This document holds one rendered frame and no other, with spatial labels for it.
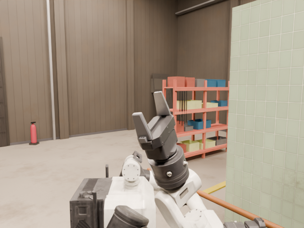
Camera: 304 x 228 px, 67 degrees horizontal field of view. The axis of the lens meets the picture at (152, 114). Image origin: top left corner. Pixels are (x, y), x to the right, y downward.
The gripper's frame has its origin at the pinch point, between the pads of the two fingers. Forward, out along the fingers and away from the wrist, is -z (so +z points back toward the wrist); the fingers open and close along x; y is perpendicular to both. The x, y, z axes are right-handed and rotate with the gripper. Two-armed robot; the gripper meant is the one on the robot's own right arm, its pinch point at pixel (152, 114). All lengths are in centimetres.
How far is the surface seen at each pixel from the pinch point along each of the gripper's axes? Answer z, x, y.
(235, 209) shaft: 74, 42, 2
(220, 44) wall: 163, 932, -169
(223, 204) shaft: 75, 44, -4
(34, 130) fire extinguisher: 194, 349, -648
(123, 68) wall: 142, 737, -522
